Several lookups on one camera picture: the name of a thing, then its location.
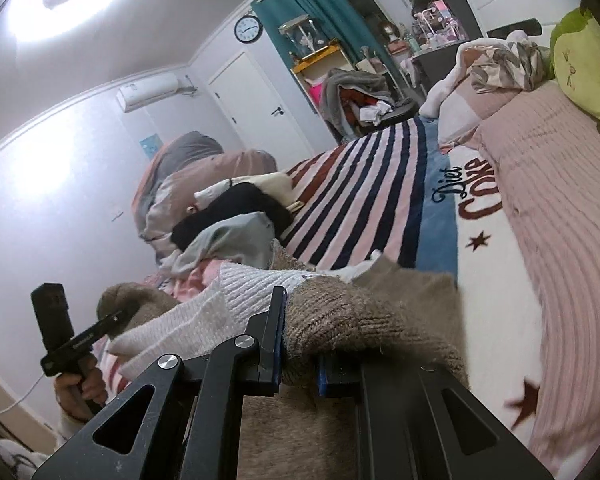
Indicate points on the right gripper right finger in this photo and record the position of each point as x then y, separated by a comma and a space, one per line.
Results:
419, 422

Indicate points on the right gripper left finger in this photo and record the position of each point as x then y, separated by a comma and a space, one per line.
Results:
180, 419

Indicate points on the brown knit sweater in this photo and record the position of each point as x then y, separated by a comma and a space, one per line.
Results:
375, 305

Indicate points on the person's left forearm sleeve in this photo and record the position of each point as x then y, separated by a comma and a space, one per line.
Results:
33, 442

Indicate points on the chair with grey clothes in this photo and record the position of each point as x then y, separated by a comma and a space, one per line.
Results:
352, 101

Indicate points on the person's left hand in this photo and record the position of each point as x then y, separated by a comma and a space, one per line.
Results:
74, 392

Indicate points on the pink garment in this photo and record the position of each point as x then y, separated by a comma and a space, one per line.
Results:
184, 289

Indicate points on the grey-green garment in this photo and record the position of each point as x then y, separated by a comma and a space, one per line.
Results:
245, 239

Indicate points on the folded pink grey duvet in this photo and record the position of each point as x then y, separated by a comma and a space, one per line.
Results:
179, 170

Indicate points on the striped fleece bed blanket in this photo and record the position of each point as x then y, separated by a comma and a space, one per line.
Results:
397, 195

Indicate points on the black garment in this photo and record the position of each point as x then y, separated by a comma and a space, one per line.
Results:
243, 198

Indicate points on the cream white garment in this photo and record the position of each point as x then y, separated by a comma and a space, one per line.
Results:
276, 184

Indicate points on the white air conditioner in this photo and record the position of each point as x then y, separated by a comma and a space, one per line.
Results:
151, 89

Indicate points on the white door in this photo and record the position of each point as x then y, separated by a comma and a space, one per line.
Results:
257, 112

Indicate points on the pink knitted pillow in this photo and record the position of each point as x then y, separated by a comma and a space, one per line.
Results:
545, 154

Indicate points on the black desk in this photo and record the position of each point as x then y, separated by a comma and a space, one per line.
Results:
427, 67

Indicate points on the yellow shelf unit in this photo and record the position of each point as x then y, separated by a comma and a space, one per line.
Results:
310, 72

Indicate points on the crumpled floral pink blanket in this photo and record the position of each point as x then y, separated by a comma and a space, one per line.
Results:
486, 75

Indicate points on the glass display case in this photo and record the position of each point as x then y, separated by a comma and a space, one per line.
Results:
304, 35

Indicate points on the mannequin head with wig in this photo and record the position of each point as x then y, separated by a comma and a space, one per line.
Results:
389, 31

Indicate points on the green avocado plush toy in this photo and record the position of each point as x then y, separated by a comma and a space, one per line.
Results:
575, 59

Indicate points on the teal curtain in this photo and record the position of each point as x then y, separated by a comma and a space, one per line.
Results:
338, 19

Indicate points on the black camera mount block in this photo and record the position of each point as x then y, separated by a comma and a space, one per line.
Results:
51, 311

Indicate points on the blue wall poster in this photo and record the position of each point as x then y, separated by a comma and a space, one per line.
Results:
151, 145

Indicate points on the round black wall clock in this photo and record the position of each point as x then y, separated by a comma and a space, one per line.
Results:
248, 29

